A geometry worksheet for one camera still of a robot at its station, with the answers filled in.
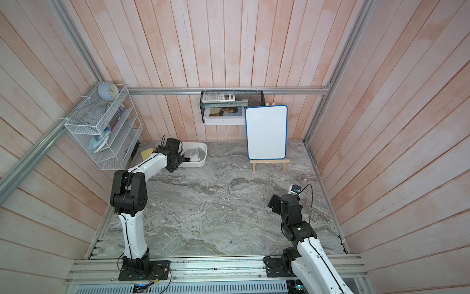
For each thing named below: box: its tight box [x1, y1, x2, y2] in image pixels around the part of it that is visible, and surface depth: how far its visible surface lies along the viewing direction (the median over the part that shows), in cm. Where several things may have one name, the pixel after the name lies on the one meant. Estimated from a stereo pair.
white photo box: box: [203, 107, 246, 125], surface depth 95 cm
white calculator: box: [201, 93, 236, 104], surface depth 92 cm
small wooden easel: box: [249, 158, 291, 173], surface depth 103 cm
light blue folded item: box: [88, 130, 112, 154], surface depth 83 cm
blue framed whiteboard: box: [244, 104, 289, 160], surface depth 94 cm
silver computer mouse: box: [197, 147, 206, 162], surface depth 110 cm
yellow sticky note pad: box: [140, 147, 154, 161], surface depth 117 cm
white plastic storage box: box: [179, 142, 209, 168], surface depth 109 cm
